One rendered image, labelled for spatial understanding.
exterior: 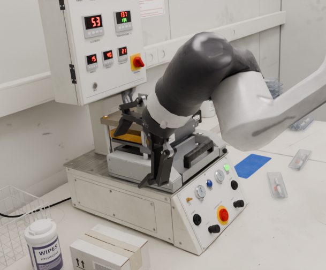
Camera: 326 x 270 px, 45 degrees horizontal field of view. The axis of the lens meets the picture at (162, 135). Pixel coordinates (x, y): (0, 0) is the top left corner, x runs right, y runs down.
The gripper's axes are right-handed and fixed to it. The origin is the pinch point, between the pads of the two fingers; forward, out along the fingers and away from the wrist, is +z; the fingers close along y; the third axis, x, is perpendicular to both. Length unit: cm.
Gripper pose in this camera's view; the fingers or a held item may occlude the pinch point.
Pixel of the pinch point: (132, 157)
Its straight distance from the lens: 90.3
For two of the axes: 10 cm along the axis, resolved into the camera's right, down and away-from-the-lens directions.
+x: 8.2, -2.3, 5.3
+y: 4.4, 8.5, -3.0
